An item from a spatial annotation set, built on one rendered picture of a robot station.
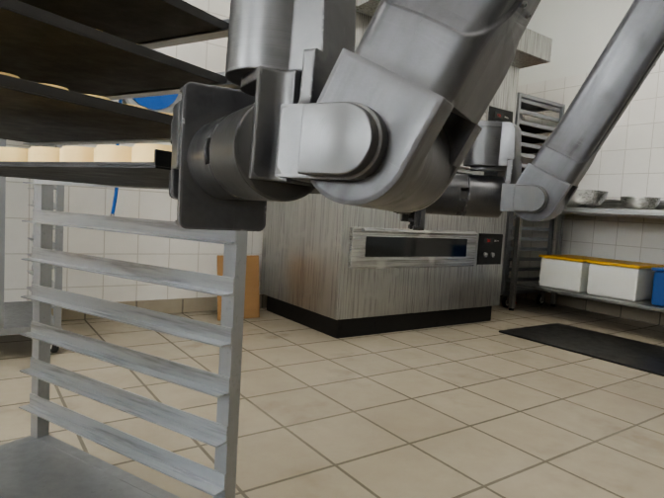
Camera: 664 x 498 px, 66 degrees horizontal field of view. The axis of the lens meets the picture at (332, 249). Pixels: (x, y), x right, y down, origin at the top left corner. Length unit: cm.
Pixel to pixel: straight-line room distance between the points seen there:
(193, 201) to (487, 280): 359
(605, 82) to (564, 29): 490
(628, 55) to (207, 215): 52
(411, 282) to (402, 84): 311
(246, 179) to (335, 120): 7
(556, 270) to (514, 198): 383
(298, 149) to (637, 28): 53
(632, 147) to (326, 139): 481
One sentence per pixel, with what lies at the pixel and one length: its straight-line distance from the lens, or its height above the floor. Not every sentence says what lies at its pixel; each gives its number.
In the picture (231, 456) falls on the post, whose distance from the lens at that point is 104.
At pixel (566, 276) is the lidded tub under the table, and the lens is 446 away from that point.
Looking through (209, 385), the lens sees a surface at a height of 41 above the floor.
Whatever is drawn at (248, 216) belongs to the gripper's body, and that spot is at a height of 74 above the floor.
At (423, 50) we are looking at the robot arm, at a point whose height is 82.
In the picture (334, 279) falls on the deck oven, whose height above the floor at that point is 35.
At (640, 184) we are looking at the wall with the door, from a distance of 494.
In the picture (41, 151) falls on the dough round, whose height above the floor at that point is 79.
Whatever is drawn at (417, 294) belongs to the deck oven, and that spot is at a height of 24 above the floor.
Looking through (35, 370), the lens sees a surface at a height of 32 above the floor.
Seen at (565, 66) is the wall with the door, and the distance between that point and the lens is 548.
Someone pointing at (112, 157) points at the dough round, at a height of 78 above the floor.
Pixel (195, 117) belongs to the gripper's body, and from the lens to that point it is 38.
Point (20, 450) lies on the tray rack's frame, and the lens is 148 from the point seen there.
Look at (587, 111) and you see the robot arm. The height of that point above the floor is 88.
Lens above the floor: 74
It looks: 4 degrees down
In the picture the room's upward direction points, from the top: 3 degrees clockwise
